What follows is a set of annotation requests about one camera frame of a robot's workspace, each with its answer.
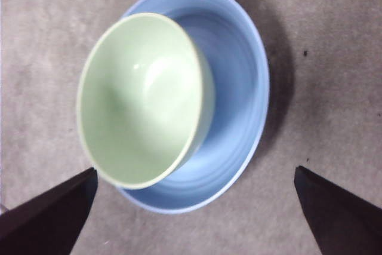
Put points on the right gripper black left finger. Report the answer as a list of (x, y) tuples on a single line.
[(44, 222)]

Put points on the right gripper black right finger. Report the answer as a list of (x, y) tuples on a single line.
[(343, 222)]

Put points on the green bowl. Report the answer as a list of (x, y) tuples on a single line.
[(140, 102)]

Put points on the blue plate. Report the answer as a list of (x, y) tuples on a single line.
[(235, 93)]

